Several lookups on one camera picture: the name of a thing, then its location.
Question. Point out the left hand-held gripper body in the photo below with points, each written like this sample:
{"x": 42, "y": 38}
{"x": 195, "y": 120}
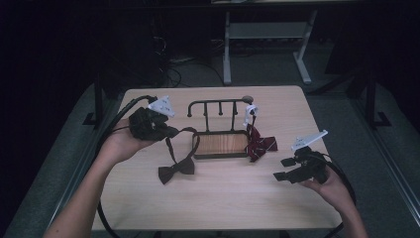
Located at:
{"x": 148, "y": 124}

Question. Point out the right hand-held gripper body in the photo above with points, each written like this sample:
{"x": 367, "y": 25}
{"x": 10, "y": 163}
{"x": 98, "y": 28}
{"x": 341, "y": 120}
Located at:
{"x": 308, "y": 165}

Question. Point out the red striped bow tie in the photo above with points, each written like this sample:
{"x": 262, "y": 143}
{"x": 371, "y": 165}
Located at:
{"x": 259, "y": 143}

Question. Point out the dark brown bow tie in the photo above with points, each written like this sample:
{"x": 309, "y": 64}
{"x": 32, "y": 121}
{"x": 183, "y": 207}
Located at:
{"x": 176, "y": 167}

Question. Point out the black rack with wooden tray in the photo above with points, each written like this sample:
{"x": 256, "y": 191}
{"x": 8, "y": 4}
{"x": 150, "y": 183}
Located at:
{"x": 220, "y": 143}

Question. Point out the person's left hand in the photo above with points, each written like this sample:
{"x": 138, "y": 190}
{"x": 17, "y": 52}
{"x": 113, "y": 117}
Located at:
{"x": 122, "y": 142}

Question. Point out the person's right hand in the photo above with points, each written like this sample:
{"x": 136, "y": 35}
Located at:
{"x": 330, "y": 190}

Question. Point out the black metal stand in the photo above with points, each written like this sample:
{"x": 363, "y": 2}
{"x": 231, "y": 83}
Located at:
{"x": 372, "y": 99}
{"x": 98, "y": 105}

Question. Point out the white metal desk frame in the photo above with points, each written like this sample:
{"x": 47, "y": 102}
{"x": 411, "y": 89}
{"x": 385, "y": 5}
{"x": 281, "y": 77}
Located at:
{"x": 267, "y": 31}

